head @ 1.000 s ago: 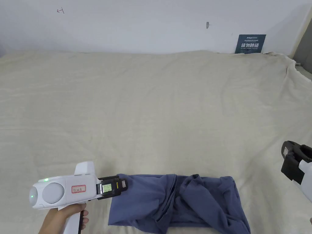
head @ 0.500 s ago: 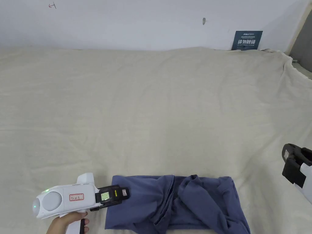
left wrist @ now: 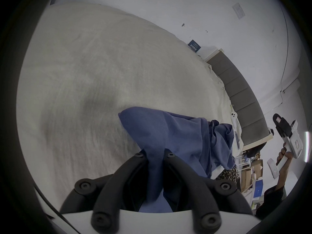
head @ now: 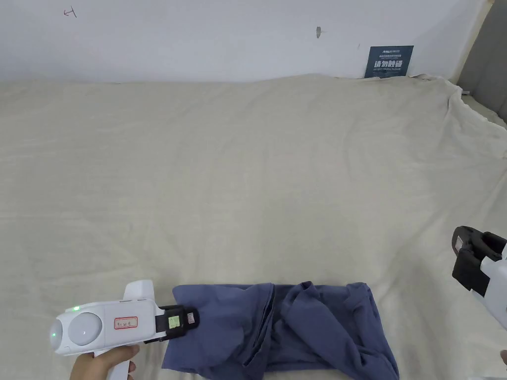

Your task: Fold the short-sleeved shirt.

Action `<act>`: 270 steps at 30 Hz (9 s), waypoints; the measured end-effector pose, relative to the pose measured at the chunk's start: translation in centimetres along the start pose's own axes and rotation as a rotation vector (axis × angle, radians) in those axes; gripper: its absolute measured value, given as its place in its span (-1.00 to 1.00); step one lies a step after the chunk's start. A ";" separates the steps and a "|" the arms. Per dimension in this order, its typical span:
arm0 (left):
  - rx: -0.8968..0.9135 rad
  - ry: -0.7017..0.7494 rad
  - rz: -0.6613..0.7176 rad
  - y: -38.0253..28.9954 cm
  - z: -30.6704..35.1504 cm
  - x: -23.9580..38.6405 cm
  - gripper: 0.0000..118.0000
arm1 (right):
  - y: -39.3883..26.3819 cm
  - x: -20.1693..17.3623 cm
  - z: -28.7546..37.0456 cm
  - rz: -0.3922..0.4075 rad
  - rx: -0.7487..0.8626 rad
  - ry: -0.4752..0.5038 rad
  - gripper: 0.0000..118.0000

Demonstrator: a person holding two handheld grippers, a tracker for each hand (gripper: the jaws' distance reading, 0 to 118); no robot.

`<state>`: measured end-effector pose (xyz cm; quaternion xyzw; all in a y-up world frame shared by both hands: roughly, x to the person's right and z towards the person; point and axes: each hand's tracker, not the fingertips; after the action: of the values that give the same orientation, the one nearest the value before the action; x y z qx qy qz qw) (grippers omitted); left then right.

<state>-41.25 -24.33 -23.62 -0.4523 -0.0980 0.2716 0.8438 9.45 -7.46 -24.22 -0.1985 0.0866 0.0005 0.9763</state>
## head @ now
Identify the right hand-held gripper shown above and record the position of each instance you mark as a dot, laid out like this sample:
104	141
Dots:
497	289

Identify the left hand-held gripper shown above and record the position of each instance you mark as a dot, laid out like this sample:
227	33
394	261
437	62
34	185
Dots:
119	320

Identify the dark blue shirt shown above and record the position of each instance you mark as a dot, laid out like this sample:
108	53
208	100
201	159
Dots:
317	332

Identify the person's left hand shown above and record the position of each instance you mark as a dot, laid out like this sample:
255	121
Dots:
97	366

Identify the person's right hand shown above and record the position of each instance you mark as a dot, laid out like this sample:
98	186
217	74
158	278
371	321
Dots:
504	358

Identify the bed with beige sheet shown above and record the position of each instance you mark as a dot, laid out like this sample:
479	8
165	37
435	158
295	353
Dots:
237	178

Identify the dark blue sign card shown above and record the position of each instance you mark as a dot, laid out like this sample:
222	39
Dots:
389	62

